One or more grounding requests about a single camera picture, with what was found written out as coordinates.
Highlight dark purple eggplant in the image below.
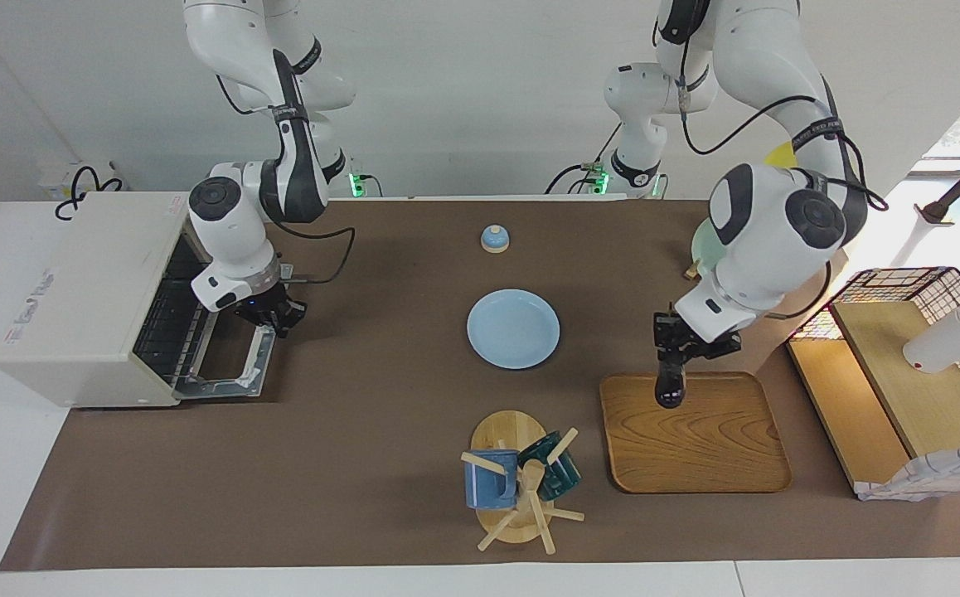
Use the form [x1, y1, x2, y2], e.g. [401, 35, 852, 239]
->
[654, 368, 689, 410]

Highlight light blue round plate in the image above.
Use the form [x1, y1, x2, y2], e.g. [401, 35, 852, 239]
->
[466, 289, 561, 371]

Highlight beige toaster oven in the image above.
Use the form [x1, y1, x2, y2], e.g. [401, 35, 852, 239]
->
[0, 191, 290, 410]

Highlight rectangular wooden tray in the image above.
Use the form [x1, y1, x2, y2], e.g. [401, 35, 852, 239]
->
[599, 371, 793, 495]

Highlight pale green plate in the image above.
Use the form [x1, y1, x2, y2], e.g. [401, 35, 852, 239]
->
[690, 217, 731, 281]

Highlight dark green mug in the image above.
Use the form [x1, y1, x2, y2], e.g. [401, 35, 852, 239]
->
[517, 430, 583, 502]

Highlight brown table mat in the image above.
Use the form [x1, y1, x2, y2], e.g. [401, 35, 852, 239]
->
[0, 197, 960, 573]

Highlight wooden mug tree stand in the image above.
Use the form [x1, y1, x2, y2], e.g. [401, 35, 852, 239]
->
[459, 410, 586, 556]

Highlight blue mug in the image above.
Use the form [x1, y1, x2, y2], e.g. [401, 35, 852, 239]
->
[463, 449, 521, 510]

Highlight white power strip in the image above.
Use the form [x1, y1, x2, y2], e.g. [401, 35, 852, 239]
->
[37, 161, 118, 201]

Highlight white bottle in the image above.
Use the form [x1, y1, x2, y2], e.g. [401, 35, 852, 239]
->
[901, 282, 960, 375]

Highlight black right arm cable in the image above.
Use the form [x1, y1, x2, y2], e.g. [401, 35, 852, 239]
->
[215, 50, 357, 287]

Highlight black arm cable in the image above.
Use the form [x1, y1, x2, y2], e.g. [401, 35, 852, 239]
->
[652, 17, 889, 321]
[215, 50, 357, 287]

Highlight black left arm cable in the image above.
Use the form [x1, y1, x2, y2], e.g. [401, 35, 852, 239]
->
[652, 17, 889, 321]

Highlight black base cables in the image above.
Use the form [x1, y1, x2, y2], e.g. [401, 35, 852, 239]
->
[545, 123, 623, 197]

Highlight coiled black power cable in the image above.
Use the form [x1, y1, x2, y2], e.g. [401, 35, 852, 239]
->
[54, 165, 125, 222]

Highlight wooden shelf with wire mesh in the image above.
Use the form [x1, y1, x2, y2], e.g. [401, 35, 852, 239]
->
[785, 266, 960, 498]

